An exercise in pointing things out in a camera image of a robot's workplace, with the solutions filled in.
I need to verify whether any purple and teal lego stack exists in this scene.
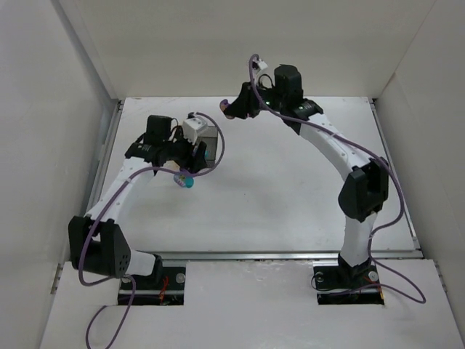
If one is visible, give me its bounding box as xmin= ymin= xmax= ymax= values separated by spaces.
xmin=173 ymin=174 xmax=195 ymax=188

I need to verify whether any purple lego piece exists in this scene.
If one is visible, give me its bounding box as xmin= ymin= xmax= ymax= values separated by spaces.
xmin=219 ymin=99 xmax=235 ymax=120

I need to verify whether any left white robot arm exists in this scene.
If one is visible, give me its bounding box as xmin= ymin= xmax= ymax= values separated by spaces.
xmin=68 ymin=115 xmax=209 ymax=281

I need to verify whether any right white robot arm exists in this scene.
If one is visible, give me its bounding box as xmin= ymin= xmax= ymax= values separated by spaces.
xmin=222 ymin=57 xmax=389 ymax=289

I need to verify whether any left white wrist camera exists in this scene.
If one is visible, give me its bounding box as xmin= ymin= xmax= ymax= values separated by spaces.
xmin=181 ymin=116 xmax=208 ymax=144

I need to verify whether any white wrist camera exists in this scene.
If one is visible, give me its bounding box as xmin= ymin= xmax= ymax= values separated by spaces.
xmin=252 ymin=57 xmax=268 ymax=74
xmin=181 ymin=116 xmax=208 ymax=144

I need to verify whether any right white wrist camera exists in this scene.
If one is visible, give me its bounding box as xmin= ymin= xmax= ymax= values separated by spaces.
xmin=252 ymin=57 xmax=268 ymax=74

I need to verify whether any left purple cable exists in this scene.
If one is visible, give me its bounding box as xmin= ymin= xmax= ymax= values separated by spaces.
xmin=78 ymin=111 xmax=227 ymax=346

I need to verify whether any purple cable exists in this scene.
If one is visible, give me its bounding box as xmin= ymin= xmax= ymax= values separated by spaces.
xmin=78 ymin=111 xmax=227 ymax=346
xmin=247 ymin=53 xmax=426 ymax=305

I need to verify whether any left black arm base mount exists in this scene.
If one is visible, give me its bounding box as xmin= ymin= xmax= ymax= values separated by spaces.
xmin=132 ymin=265 xmax=186 ymax=306

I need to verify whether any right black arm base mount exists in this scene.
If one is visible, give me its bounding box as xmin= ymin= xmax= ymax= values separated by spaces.
xmin=311 ymin=262 xmax=384 ymax=305

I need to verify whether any aluminium front rail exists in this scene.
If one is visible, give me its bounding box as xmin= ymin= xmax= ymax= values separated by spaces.
xmin=153 ymin=249 xmax=424 ymax=261

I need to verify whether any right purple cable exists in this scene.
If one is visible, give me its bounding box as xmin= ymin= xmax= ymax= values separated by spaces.
xmin=247 ymin=53 xmax=426 ymax=305

